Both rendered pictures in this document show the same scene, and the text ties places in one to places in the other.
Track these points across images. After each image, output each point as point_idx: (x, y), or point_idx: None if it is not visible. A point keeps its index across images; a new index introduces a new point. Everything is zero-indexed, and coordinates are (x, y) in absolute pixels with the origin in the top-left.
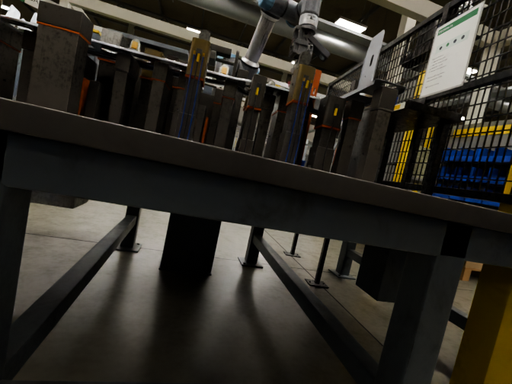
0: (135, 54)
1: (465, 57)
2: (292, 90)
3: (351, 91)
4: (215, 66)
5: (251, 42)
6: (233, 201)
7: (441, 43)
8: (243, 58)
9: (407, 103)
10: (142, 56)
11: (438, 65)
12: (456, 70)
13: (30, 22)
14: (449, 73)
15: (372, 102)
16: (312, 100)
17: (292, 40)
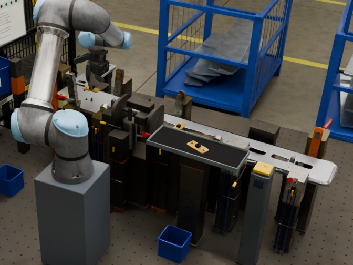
0: (218, 134)
1: (22, 16)
2: (130, 93)
3: (102, 75)
4: (86, 142)
5: (55, 79)
6: None
7: (0, 2)
8: (52, 106)
9: (64, 63)
10: (213, 133)
11: (4, 20)
12: (19, 24)
13: (290, 150)
14: (15, 27)
15: (108, 76)
16: (90, 94)
17: (107, 62)
